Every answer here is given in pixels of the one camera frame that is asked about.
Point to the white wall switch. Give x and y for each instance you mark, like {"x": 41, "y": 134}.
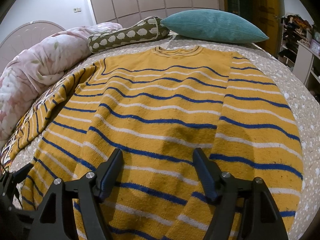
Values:
{"x": 76, "y": 10}

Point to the beige heart quilted bedspread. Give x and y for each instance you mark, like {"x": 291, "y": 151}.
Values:
{"x": 303, "y": 105}

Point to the white tv cabinet shelf unit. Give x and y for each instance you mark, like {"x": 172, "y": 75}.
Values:
{"x": 306, "y": 69}

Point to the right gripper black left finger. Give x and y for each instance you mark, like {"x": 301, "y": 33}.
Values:
{"x": 55, "y": 218}

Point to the wooden bedroom door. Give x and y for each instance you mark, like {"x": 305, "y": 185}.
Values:
{"x": 266, "y": 16}

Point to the olive white patterned bolster pillow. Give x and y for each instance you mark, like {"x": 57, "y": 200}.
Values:
{"x": 146, "y": 30}

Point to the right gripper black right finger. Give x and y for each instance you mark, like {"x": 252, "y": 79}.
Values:
{"x": 259, "y": 215}

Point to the teal corduroy pillow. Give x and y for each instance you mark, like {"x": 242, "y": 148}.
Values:
{"x": 214, "y": 25}

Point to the pink floral duvet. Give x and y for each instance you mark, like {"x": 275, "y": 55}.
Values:
{"x": 33, "y": 70}

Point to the cluttered clothes rack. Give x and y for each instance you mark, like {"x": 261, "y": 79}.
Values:
{"x": 295, "y": 30}

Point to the yellow striped knit sweater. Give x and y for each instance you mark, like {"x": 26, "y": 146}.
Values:
{"x": 157, "y": 106}

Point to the purple square alarm clock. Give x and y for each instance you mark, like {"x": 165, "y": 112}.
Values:
{"x": 315, "y": 47}

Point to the colourful ikat patterned blanket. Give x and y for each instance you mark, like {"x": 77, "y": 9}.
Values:
{"x": 42, "y": 111}

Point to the round beige headboard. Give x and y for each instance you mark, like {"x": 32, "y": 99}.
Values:
{"x": 25, "y": 37}

